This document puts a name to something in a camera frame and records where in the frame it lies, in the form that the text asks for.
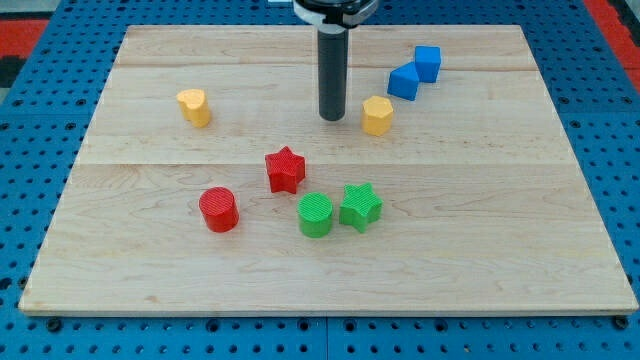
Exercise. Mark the blue cube block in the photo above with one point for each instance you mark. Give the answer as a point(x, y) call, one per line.
point(427, 62)

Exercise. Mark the yellow heart block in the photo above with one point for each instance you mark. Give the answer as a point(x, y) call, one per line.
point(194, 107)

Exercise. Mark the light wooden board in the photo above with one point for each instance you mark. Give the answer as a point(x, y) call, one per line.
point(486, 211)

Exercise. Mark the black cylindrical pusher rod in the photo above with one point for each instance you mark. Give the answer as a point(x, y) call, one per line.
point(332, 74)

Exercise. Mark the yellow hexagon block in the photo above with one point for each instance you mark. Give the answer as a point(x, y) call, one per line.
point(377, 114)

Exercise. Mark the red cylinder block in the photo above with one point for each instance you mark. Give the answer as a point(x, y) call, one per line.
point(219, 209)

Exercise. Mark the green cylinder block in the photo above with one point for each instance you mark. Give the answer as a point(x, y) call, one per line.
point(315, 212)

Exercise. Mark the green star block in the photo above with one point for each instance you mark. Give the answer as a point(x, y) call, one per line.
point(360, 206)

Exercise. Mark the black white robot end effector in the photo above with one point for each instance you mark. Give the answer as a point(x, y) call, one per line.
point(335, 13)

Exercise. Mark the blue triangular prism block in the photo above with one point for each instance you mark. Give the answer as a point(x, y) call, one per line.
point(404, 82)

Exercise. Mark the red star block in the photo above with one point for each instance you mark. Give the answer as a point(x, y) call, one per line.
point(285, 170)

